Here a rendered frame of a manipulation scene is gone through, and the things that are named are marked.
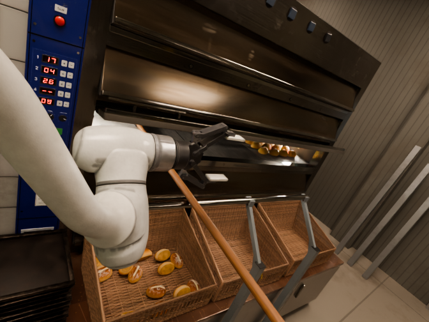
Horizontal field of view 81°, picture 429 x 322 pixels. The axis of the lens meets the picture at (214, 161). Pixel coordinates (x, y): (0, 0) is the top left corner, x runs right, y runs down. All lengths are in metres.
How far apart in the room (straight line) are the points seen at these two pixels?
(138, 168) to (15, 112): 0.29
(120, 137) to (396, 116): 3.79
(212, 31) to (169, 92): 0.33
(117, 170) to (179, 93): 0.74
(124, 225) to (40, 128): 0.24
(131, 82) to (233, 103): 0.56
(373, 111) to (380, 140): 0.42
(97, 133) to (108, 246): 0.21
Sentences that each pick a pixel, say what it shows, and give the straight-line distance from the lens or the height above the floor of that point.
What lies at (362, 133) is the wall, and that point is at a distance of 4.15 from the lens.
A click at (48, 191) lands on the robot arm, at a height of 1.53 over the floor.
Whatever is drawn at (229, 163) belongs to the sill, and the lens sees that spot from 1.59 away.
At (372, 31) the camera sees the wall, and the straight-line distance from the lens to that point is 4.50.
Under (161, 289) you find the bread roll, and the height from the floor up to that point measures 0.64.
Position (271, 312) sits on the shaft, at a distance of 0.79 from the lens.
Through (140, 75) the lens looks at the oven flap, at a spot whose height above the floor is 1.55.
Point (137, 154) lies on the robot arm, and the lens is 0.55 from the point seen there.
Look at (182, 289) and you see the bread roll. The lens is 1.44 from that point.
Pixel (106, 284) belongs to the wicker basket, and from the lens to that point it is 1.46.
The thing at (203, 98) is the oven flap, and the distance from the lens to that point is 1.28.
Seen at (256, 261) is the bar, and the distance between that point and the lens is 1.30.
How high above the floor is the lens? 1.74
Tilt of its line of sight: 22 degrees down
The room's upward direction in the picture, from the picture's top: 22 degrees clockwise
